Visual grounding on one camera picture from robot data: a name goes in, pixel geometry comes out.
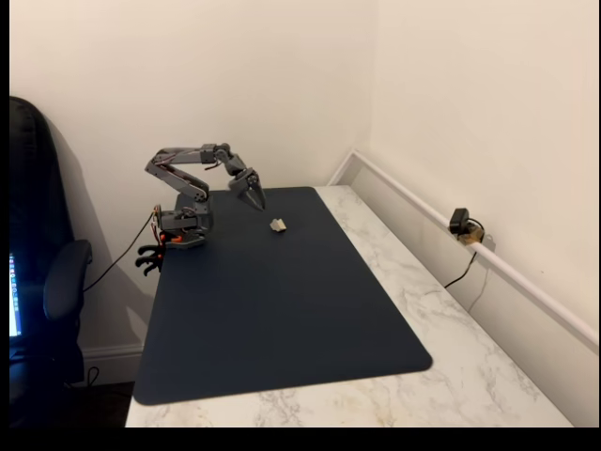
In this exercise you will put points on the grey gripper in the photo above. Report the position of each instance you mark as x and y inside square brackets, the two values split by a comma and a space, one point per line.
[246, 182]

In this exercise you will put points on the white plastic printed part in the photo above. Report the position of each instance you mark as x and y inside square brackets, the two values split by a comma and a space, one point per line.
[279, 225]

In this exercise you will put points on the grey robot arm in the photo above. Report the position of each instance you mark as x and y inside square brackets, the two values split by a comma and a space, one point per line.
[188, 185]

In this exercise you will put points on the dark blue desk mat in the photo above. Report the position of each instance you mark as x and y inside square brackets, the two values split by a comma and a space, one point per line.
[282, 319]

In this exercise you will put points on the black table clamp orange pad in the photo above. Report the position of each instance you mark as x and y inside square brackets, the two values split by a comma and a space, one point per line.
[149, 265]
[148, 250]

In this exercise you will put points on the black webcam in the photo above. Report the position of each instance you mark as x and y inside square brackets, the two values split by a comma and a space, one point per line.
[457, 220]

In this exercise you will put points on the black office chair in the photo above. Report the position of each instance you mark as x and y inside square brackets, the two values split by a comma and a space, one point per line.
[42, 235]

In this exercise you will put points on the white baseboard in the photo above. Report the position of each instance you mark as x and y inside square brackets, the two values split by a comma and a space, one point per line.
[112, 359]

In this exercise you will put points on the laptop screen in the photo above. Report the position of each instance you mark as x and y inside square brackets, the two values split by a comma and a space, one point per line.
[14, 296]

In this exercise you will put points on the tan webcam mount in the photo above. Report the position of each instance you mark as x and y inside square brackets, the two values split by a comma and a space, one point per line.
[472, 236]

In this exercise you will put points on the white ledge rail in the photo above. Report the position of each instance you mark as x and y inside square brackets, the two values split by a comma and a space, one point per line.
[516, 277]

